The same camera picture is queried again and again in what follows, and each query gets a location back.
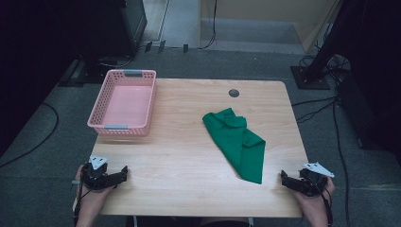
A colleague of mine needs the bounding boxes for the black hanging cable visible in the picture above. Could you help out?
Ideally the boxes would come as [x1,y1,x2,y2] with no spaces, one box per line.
[198,0,218,50]

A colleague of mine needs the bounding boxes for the long curved black floor cable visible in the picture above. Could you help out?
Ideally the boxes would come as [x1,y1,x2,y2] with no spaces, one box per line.
[0,102,60,168]

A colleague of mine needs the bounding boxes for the long straight black floor cable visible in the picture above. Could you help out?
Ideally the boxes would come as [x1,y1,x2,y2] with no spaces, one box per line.
[332,97,352,227]

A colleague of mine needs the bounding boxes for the person's left hand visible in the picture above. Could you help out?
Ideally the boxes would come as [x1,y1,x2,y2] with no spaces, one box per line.
[75,165,116,216]

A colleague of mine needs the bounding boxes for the black metal stand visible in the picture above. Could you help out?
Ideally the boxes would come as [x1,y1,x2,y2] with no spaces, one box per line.
[290,0,357,91]

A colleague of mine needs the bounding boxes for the person's right hand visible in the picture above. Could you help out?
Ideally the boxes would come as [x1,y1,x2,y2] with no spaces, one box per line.
[291,176,336,218]

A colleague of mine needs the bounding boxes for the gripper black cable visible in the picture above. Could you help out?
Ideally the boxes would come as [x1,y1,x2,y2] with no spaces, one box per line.
[73,181,86,227]
[315,181,334,227]

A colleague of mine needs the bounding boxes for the tangled black cables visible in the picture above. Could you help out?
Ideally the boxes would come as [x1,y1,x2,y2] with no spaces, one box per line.
[298,52,352,81]

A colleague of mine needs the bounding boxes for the black equipment cabinet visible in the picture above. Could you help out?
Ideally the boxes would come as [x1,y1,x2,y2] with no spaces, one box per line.
[46,0,148,86]

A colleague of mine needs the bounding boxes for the dark equipment box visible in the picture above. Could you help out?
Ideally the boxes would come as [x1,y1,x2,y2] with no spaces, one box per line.
[336,70,401,165]

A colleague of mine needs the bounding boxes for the thin black floor cable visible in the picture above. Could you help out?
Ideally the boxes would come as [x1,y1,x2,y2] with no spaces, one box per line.
[295,99,337,125]

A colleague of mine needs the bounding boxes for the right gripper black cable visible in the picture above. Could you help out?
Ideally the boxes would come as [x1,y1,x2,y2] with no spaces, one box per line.
[315,181,334,227]

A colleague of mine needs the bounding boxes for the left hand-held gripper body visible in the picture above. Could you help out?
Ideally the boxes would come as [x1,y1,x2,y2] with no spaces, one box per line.
[71,154,110,192]

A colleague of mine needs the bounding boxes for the green printed t-shirt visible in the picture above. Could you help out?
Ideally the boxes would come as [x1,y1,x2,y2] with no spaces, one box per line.
[201,107,267,184]

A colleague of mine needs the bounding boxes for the black cable by cabinet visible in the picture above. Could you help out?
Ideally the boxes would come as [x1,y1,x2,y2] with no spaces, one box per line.
[98,51,137,69]

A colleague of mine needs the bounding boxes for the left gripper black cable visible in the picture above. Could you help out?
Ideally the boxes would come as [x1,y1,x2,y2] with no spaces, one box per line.
[73,181,86,227]

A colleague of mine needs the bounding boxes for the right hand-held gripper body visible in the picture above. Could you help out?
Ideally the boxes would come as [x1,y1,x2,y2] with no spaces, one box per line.
[298,162,335,198]

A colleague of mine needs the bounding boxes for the pink plastic basket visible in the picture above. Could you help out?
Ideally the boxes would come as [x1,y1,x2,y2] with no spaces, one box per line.
[87,69,157,137]

